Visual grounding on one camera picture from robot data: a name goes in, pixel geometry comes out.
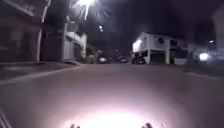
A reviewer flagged white two-storey building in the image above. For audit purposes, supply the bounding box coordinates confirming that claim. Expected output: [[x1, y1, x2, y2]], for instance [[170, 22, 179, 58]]
[[131, 31, 192, 66]]

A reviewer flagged car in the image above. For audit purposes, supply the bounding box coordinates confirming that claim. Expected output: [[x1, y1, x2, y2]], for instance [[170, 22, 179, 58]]
[[97, 56, 110, 64], [117, 55, 130, 64]]

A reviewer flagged dark building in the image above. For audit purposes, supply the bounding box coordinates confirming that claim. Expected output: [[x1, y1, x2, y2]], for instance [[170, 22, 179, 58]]
[[0, 0, 52, 64]]

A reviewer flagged pole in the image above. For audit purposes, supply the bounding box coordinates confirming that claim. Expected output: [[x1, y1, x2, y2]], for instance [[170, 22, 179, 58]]
[[60, 0, 70, 63]]

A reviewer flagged grey asphalt road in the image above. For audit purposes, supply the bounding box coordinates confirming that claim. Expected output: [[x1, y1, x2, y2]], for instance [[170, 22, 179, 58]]
[[0, 62, 224, 128]]

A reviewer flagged grey pavement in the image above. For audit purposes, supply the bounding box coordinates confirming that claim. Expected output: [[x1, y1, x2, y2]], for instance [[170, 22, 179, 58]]
[[0, 60, 82, 82]]

